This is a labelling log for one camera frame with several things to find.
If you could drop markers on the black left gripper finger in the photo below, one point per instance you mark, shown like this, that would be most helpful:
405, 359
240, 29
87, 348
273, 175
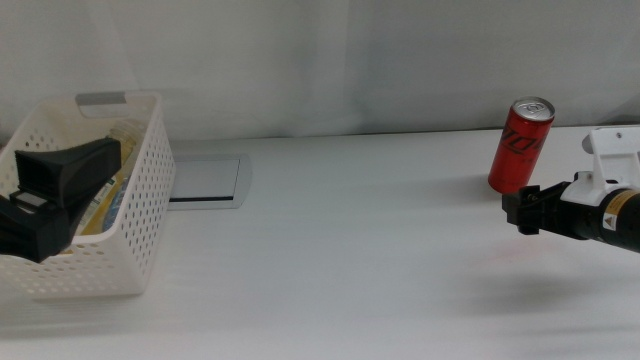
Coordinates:
75, 170

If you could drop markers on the yellow tea bottle white cap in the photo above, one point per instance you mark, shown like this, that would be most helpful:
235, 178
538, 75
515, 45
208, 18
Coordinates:
127, 135

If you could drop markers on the red soda can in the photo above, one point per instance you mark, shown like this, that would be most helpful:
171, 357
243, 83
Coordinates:
520, 150

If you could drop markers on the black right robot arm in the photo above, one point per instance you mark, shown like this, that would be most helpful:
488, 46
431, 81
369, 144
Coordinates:
625, 225

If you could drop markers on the white perforated plastic basket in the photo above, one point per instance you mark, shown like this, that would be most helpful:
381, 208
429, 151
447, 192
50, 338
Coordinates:
145, 210

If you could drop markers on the white fabric backdrop curtain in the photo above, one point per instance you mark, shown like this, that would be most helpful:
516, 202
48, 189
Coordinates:
400, 60

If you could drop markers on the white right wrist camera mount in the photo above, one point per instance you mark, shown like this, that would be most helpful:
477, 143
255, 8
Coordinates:
615, 160

